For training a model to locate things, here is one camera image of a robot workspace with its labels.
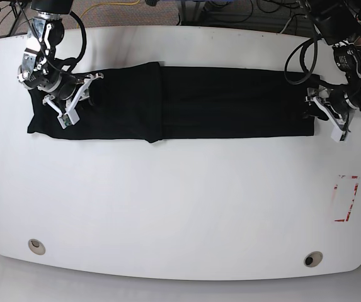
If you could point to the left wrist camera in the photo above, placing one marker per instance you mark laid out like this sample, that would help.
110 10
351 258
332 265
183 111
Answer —
338 134

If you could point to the table grommet hole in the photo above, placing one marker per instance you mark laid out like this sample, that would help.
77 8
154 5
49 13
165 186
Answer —
313 259
36 247

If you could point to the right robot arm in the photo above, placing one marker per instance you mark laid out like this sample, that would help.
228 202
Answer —
46 31

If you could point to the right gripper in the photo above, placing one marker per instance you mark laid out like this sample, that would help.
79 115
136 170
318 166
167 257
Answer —
56 94

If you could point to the black t-shirt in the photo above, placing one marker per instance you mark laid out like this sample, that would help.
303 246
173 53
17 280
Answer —
152 102

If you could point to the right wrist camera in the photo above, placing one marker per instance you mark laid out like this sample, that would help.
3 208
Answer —
68 119

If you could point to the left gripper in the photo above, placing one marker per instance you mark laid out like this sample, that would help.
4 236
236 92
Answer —
332 105

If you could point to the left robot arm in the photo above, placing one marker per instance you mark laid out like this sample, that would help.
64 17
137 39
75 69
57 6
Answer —
340 30

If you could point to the black tripod stand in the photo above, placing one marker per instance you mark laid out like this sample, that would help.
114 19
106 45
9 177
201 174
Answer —
7 15

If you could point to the left table grommet hole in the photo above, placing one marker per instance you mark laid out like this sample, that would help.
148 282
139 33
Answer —
36 247

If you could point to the red tape rectangle marking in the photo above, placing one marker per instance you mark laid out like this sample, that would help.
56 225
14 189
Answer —
343 198

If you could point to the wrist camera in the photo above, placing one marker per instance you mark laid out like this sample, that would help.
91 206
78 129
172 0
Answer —
338 134
68 119

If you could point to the right table grommet hole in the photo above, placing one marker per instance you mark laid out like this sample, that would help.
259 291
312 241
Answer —
313 259

